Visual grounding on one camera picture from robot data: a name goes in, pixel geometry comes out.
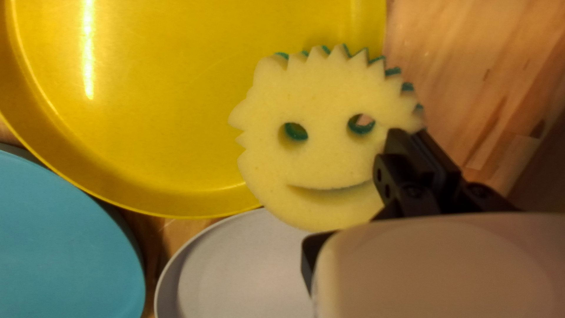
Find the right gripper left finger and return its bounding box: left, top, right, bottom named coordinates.
left=301, top=128, right=442, bottom=295

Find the grey round plate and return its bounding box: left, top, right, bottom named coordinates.
left=153, top=208, right=317, bottom=318

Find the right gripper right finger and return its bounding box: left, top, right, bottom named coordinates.
left=414, top=128, right=518, bottom=216

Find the yellow smiling face sponge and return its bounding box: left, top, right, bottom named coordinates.
left=228, top=43, right=427, bottom=234

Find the teal round plate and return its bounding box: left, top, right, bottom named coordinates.
left=0, top=148, right=147, bottom=318

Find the yellow round plate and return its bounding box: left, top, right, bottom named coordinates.
left=0, top=0, right=390, bottom=220

